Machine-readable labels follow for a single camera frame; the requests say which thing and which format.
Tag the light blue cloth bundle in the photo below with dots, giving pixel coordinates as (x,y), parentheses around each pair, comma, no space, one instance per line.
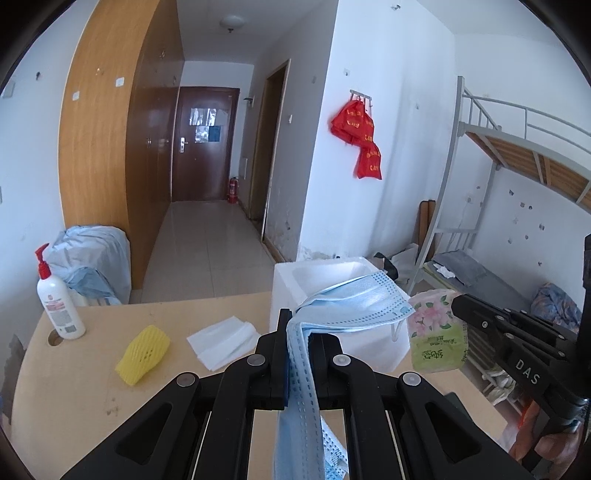
(92,258)

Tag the yellow foam fruit net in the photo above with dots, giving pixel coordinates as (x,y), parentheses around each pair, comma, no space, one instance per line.
(143,353)

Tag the blue face mask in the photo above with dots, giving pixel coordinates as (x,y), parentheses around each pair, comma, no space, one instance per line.
(351,304)

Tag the shoes under bed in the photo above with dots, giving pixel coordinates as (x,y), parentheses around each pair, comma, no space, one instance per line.
(501,383)

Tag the white crumpled tissue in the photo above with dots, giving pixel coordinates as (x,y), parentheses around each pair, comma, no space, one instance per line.
(444,271)

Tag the white plastic bag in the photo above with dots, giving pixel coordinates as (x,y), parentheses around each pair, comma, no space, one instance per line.
(407,261)

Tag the white lotion pump bottle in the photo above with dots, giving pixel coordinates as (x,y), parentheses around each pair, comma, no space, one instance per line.
(62,309)

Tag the white wall box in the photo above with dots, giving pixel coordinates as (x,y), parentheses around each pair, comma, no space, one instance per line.
(6,90)

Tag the metal wall hook rack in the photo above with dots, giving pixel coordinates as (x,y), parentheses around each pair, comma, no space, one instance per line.
(360,94)

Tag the white tissue sheets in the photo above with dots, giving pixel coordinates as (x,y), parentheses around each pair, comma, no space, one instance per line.
(221,341)

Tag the grey mattress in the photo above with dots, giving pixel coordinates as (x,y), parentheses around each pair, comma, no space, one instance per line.
(489,281)

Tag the red fire extinguisher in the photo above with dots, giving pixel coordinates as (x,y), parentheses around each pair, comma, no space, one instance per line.
(232,190)

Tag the brown side door frame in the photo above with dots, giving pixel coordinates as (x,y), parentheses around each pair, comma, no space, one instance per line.
(272,161)

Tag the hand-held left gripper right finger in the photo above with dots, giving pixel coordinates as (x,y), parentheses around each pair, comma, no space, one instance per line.
(341,369)

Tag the white foam box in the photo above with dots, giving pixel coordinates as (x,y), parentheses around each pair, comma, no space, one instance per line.
(318,277)

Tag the blue door notice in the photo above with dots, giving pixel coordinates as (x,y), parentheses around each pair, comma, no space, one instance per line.
(214,134)

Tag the red plastic bag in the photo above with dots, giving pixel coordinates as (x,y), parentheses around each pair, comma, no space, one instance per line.
(352,121)
(369,161)

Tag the round ceiling lamp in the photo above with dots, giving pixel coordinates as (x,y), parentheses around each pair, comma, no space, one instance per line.
(232,22)

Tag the green tissue packet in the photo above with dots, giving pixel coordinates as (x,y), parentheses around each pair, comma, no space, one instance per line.
(434,341)

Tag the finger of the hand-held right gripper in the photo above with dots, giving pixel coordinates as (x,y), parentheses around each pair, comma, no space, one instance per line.
(485,318)
(549,330)

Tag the wooden wardrobe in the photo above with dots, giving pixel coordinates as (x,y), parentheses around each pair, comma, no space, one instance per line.
(101,152)

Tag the dark brown entrance door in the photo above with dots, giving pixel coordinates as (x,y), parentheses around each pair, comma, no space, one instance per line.
(203,161)

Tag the brown wooden board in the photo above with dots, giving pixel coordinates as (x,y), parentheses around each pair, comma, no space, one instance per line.
(425,226)

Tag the colourful patterned blanket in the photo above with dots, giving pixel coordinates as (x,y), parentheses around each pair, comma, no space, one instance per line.
(556,304)

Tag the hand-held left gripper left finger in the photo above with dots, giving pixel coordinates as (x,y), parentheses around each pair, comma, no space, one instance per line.
(272,360)

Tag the grey metal bunk bed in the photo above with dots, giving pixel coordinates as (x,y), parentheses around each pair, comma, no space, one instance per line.
(521,152)

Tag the person's right hand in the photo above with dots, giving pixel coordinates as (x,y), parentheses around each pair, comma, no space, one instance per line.
(540,438)

